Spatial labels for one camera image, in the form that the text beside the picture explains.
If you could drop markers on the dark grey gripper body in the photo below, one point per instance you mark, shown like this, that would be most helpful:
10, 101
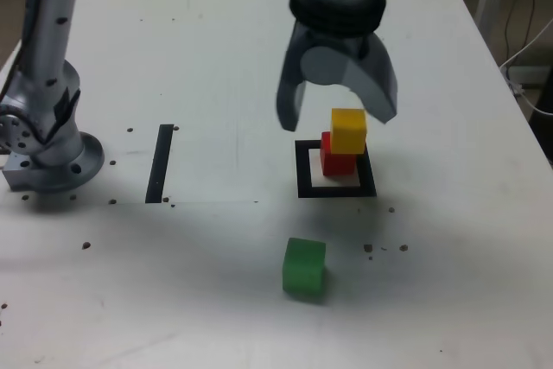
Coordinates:
337, 40

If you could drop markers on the green cube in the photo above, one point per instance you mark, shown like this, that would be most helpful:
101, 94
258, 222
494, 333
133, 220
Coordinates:
302, 265

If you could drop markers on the black tape square outline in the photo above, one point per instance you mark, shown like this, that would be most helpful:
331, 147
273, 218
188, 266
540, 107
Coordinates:
303, 170

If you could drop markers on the yellow cube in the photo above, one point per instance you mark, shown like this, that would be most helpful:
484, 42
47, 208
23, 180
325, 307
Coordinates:
347, 133

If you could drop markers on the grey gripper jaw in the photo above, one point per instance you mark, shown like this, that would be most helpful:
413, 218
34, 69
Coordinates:
289, 92
371, 84

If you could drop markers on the black tape strip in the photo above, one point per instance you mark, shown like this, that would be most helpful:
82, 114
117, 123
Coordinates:
159, 166

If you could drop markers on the red cube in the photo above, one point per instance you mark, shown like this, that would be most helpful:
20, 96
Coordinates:
337, 166

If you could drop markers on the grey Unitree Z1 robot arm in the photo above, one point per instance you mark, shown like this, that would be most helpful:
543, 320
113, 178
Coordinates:
47, 40

